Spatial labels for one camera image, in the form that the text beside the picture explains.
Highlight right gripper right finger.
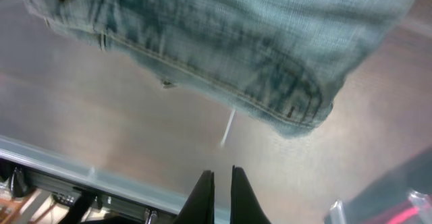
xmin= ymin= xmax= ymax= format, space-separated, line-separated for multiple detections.
xmin=230 ymin=165 xmax=271 ymax=224

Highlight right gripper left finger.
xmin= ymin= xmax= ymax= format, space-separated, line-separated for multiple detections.
xmin=173 ymin=170 xmax=215 ymax=224

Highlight clear plastic storage bin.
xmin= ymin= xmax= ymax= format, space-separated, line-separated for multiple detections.
xmin=1 ymin=0 xmax=431 ymax=223

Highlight black shorts red waistband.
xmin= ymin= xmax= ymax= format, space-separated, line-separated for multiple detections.
xmin=324 ymin=148 xmax=431 ymax=224

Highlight light blue denim shorts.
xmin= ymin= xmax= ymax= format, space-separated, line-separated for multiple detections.
xmin=24 ymin=0 xmax=415 ymax=138

